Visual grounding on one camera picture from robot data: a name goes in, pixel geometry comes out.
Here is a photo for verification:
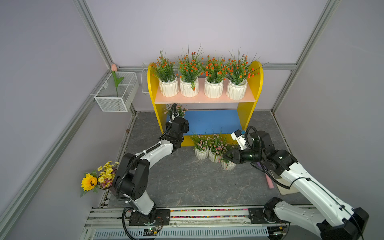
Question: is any pink flower pot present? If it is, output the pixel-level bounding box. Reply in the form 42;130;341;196
191;134;212;160
164;104;187;119
209;134;229;163

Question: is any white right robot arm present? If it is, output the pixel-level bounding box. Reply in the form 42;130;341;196
224;126;369;240

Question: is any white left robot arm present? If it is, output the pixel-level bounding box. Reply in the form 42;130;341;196
112;103;189;225

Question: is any yellow pink blue shelf rack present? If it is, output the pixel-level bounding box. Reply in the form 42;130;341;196
147;61;264;147

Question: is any pink artificial tulip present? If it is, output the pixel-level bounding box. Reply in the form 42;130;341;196
111;64;125;98

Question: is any sunflower bouquet basket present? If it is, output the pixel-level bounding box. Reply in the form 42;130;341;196
80;161;120;197

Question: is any white wire wall rack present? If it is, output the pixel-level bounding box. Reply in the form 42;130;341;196
140;61;232;95

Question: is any white mesh wall basket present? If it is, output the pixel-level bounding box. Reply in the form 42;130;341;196
94;72;139;113

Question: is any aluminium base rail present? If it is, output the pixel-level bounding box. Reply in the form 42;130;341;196
80;206;317;240

